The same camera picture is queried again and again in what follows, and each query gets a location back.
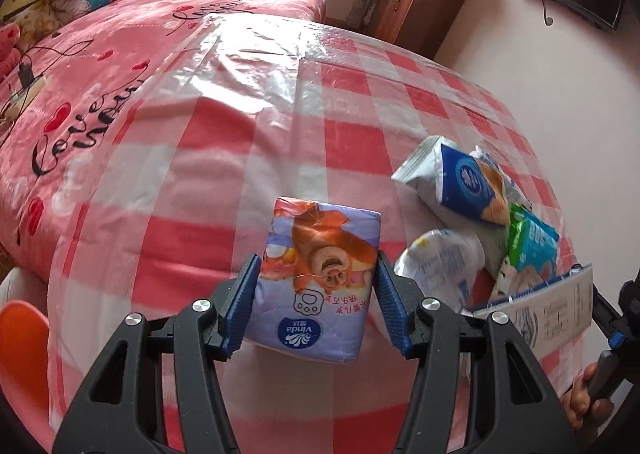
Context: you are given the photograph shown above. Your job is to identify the black snack bag barcode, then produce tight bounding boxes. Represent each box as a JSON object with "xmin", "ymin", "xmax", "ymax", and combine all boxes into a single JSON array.
[{"xmin": 462, "ymin": 265, "xmax": 593, "ymax": 360}]

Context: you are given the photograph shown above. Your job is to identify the Vinda tissue pack bear print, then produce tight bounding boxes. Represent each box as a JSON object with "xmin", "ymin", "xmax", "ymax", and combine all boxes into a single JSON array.
[{"xmin": 245, "ymin": 196, "xmax": 381, "ymax": 363}]

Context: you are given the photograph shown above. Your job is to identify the person right hand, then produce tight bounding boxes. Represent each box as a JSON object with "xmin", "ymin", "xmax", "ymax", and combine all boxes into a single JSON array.
[{"xmin": 561, "ymin": 363, "xmax": 614, "ymax": 445}]

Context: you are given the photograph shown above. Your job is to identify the green blue cartoon wipes pack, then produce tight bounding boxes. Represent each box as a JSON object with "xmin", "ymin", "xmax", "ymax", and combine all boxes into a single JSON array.
[{"xmin": 490, "ymin": 205, "xmax": 559, "ymax": 300}]

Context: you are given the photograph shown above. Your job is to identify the crushed white plastic bottle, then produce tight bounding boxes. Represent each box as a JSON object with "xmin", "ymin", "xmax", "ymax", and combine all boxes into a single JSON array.
[{"xmin": 394, "ymin": 229, "xmax": 485, "ymax": 311}]

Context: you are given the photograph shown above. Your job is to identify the red white checkered plastic sheet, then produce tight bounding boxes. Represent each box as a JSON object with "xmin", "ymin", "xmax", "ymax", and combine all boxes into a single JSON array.
[{"xmin": 48, "ymin": 14, "xmax": 564, "ymax": 427}]

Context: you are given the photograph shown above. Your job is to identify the blue white snack bag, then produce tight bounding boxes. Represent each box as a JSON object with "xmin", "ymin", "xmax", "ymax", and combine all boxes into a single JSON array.
[{"xmin": 392, "ymin": 136, "xmax": 510, "ymax": 227}]

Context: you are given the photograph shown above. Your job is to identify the white power strip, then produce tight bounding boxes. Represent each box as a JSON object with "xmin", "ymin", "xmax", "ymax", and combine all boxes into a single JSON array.
[{"xmin": 1, "ymin": 76, "xmax": 47, "ymax": 122}]

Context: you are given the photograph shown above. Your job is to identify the pink love you bed cover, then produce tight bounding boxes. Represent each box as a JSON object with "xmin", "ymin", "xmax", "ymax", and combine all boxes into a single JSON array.
[{"xmin": 1, "ymin": 0, "xmax": 326, "ymax": 280}]

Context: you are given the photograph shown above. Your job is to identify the black charger plug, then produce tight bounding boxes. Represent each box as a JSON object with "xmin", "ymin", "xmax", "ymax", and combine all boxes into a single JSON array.
[{"xmin": 18, "ymin": 62, "xmax": 35, "ymax": 89}]

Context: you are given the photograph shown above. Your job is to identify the folded pink love you blanket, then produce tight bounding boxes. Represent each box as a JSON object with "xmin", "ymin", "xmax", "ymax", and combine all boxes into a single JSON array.
[{"xmin": 0, "ymin": 23, "xmax": 21, "ymax": 80}]

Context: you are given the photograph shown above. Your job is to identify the floral yellow pillow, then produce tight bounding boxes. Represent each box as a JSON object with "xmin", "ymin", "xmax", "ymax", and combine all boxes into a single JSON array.
[{"xmin": 10, "ymin": 2, "xmax": 63, "ymax": 54}]

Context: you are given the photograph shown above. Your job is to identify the brown wooden cabinet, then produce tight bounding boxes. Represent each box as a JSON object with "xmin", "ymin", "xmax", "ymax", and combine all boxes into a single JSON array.
[{"xmin": 366, "ymin": 0, "xmax": 465, "ymax": 60}]

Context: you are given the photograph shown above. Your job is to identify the black charger cable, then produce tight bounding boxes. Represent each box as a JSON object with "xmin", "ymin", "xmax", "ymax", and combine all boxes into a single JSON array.
[{"xmin": 0, "ymin": 38, "xmax": 96, "ymax": 148}]

